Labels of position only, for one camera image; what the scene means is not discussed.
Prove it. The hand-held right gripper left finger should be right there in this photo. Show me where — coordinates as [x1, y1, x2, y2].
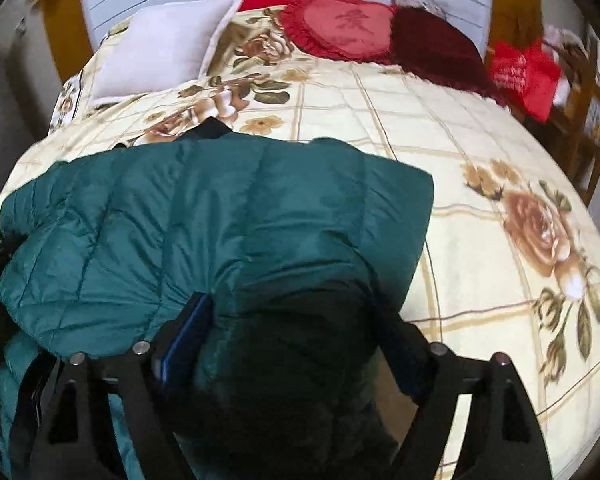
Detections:
[7, 291, 215, 480]

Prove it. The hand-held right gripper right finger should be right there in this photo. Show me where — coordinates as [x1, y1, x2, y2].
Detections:
[373, 305, 553, 480]

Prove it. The green puffer jacket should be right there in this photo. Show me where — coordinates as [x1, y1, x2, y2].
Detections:
[0, 117, 436, 480]

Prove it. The bed with floral checked sheet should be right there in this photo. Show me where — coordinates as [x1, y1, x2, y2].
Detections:
[0, 4, 600, 480]

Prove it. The white pillow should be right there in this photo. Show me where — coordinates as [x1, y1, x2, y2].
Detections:
[86, 0, 245, 109]

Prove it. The red shopping bag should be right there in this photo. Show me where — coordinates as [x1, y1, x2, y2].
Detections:
[489, 40, 563, 123]

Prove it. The grey wardrobe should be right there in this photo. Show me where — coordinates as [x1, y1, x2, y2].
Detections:
[0, 7, 63, 176]

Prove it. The dark red fringed cushion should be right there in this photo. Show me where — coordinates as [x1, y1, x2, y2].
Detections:
[390, 6, 508, 107]

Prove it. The wooden chair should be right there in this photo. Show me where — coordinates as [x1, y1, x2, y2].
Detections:
[485, 25, 600, 206]

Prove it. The red heart-shaped cushion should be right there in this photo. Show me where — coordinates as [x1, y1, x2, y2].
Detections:
[279, 0, 397, 65]

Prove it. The brown wooden wall panel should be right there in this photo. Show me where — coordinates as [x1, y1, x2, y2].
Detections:
[27, 0, 94, 82]
[486, 0, 543, 51]

